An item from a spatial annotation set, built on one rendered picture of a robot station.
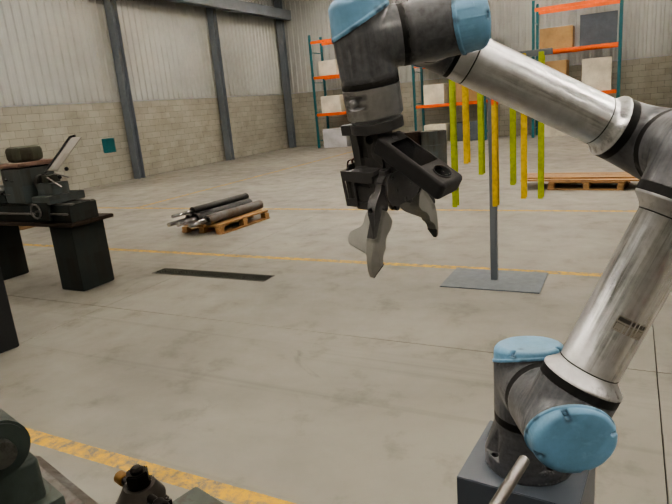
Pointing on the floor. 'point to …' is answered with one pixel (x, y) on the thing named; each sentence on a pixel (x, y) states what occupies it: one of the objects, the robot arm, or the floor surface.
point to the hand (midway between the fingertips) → (410, 257)
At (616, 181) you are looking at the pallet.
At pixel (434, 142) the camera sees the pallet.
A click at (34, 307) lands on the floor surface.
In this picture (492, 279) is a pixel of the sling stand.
